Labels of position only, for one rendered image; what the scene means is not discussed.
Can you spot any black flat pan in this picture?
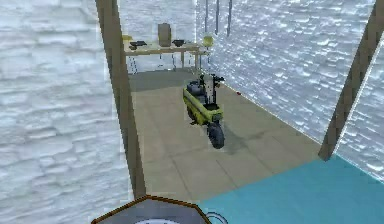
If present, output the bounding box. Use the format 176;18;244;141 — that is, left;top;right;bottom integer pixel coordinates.
128;40;148;51

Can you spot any pale wooden table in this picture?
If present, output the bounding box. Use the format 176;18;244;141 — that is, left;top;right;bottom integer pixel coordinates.
123;40;210;75

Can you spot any yellow-green motor scooter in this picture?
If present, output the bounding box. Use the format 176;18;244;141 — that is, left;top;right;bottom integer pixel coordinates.
182;73;226;150

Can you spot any tan rectangular box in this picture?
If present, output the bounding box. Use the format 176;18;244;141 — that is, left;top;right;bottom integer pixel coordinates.
157;22;172;48

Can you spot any grey octagonal table orange rim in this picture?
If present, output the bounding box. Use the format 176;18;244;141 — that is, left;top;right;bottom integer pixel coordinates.
90;195;213;224

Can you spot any brown door frame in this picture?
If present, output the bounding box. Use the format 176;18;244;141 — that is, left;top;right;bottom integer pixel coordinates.
94;0;384;200

